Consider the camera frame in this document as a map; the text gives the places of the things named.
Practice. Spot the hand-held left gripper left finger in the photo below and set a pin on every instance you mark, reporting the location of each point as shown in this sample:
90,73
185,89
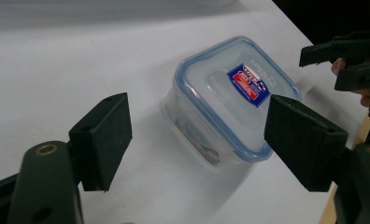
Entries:
103,140

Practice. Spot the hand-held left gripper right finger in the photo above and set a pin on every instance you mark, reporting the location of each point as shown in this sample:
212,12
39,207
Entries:
304,143

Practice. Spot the small clear blue-rimmed food container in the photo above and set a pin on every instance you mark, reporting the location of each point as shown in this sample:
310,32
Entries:
223,102

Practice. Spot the pale table mat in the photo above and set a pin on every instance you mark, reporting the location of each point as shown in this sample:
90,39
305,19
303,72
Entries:
55,71

